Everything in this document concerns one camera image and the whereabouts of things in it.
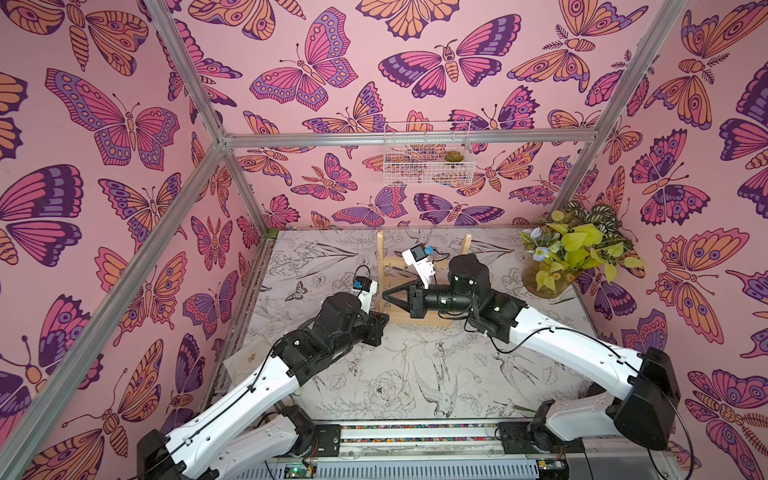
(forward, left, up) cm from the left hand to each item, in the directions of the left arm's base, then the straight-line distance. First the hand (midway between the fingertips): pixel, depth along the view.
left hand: (390, 315), depth 73 cm
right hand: (0, +1, +10) cm, 10 cm away
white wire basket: (+52, -14, +12) cm, 55 cm away
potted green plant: (+22, -52, +4) cm, 57 cm away
